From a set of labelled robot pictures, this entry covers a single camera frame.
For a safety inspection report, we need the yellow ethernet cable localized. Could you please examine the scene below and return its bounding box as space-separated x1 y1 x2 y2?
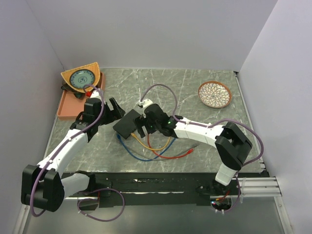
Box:
130 133 171 151

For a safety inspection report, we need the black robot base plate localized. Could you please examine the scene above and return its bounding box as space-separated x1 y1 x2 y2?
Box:
65 172 270 208

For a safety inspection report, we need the orange woven basket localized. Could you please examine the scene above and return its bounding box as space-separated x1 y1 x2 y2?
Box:
61 62 100 93

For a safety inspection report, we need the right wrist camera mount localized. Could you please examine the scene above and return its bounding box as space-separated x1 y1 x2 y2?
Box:
137 98 153 108

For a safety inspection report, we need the red ethernet cable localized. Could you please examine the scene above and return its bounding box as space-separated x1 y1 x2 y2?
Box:
147 133 195 159

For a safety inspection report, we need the floral patterned ceramic plate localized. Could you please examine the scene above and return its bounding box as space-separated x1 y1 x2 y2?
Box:
197 81 232 108

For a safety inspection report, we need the blue green ceramic plate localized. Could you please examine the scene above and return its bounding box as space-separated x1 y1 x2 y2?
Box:
69 69 96 89

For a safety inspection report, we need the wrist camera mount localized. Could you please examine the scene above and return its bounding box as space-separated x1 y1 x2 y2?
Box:
86 89 103 99
137 98 153 108

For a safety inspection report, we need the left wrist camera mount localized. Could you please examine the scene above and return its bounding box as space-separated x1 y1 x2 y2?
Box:
86 89 103 99

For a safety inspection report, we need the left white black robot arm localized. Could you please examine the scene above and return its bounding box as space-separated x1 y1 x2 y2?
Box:
21 97 125 212

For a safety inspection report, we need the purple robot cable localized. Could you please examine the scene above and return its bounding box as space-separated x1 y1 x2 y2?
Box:
30 84 125 222
141 83 265 214

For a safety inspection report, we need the blue ethernet cable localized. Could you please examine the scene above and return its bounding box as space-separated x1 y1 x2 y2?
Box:
116 133 176 162

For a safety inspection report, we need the dark bowl under basket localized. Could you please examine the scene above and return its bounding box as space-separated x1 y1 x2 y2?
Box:
61 82 84 99

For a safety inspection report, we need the grey ethernet cable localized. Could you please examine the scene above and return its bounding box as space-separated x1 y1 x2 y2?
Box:
121 143 200 158

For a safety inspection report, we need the black network switch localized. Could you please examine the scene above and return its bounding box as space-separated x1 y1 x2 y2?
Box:
113 109 140 139

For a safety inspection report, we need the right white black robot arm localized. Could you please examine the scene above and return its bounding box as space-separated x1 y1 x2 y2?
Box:
134 103 253 195

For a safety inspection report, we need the aluminium rail frame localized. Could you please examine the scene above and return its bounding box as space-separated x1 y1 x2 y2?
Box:
14 86 281 234

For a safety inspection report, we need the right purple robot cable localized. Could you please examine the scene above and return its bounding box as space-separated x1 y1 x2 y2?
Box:
141 83 265 214

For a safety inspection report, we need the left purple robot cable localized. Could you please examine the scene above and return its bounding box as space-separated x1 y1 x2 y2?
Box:
30 84 125 222

